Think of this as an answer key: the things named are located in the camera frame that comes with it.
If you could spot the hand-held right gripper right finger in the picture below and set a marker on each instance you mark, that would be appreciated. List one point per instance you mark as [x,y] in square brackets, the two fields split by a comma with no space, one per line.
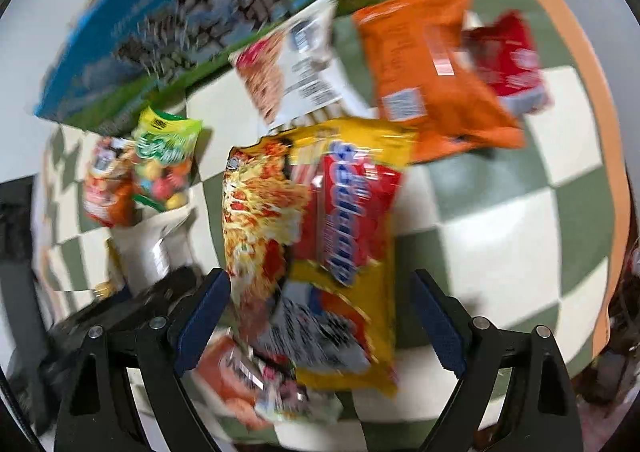
[440,327]

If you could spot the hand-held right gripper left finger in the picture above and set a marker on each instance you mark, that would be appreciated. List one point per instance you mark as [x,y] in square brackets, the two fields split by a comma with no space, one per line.
[202,324]

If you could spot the orange and white snack packet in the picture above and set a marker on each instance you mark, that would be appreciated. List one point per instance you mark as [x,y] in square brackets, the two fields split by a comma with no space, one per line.
[235,377]

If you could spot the yellow instant noodle packet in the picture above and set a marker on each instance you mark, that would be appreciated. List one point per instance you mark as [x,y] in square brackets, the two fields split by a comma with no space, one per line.
[265,212]

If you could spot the green candy bag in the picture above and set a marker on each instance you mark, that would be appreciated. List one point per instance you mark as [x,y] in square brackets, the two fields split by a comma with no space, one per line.
[165,167]

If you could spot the white and red snack packet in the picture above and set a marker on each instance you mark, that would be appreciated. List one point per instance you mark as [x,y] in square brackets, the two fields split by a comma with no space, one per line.
[295,67]

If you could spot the cardboard box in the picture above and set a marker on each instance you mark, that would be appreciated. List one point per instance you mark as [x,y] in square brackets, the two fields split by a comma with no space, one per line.
[190,17]

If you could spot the white silver snack packet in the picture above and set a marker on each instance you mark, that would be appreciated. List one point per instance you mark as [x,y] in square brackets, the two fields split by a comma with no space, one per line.
[160,247]

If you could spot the green white checkered mat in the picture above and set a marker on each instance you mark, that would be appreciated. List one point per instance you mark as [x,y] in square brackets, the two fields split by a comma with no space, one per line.
[500,232]

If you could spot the small red orange snack packet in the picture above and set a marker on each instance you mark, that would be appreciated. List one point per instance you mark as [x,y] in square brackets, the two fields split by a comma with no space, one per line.
[107,182]

